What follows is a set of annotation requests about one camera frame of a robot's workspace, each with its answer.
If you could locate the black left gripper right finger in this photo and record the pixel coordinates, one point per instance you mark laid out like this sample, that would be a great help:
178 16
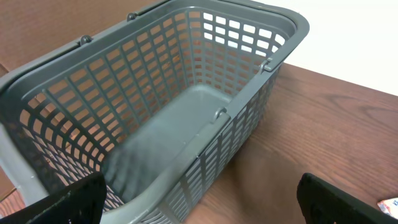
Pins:
321 202

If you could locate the grey plastic shopping basket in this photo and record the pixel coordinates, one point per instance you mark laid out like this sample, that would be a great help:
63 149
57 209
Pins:
159 103

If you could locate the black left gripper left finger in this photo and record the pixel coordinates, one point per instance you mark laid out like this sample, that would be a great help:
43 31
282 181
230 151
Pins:
79 202

